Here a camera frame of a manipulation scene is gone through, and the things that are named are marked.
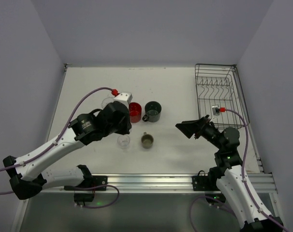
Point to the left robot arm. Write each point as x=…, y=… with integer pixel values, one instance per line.
x=31, y=173

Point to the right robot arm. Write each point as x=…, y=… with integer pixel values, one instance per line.
x=229, y=177

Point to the red mug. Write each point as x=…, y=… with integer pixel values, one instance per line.
x=135, y=110

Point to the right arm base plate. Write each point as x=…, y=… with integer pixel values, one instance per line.
x=201, y=182

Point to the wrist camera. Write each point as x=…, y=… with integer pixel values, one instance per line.
x=215, y=112
x=124, y=98

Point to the olive green mug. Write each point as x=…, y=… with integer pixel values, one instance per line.
x=147, y=140

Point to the dark teal mug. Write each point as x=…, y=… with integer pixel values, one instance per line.
x=152, y=112

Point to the black wire dish rack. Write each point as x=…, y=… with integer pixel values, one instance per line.
x=219, y=85

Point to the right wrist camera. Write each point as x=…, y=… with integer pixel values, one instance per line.
x=215, y=112

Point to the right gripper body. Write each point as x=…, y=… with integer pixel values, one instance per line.
x=198, y=128

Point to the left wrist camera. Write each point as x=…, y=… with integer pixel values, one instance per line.
x=124, y=98

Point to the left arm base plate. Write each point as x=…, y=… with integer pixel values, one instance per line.
x=94, y=181

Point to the aluminium mounting rail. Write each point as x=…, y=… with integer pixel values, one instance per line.
x=141, y=183

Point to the clear faceted glass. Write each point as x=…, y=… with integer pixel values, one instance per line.
x=106, y=101

